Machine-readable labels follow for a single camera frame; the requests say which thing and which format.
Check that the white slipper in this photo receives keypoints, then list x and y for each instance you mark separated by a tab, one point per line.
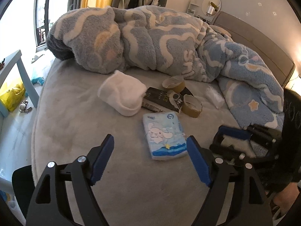
37	58

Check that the blue toy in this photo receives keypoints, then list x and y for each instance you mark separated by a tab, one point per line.
38	80

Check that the white shelf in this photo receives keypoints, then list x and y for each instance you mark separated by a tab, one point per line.
194	7

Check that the black book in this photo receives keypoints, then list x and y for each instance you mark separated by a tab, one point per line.
157	98

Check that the brown tape roll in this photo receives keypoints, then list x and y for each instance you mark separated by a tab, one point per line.
192	109
174	84

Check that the light blue table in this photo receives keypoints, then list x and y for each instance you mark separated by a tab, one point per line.
14	61

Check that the blue cartoon tissue packet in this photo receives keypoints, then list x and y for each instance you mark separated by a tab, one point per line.
164	136

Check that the window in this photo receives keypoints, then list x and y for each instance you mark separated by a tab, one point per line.
41	23

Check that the person's right forearm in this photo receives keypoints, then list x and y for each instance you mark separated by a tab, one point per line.
290	197

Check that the black chair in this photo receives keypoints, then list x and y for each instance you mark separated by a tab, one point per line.
22	188

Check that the grey padded headboard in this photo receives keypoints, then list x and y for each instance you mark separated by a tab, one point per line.
261	47

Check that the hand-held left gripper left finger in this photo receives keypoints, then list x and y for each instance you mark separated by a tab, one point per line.
103	160

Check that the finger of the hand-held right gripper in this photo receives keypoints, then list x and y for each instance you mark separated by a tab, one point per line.
235	133
225	153

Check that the yellow plastic bag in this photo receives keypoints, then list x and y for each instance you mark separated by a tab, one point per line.
11	94

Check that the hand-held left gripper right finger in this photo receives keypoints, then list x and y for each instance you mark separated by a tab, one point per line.
198	162

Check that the round wall mirror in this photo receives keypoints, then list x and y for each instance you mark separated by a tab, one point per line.
211	4

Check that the bunch of keys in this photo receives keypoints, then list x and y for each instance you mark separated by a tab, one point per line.
23	107

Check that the clear plastic bag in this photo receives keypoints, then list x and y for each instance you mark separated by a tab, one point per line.
214	96

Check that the blue and white fleece blanket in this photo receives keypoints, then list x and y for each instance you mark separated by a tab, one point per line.
150	37

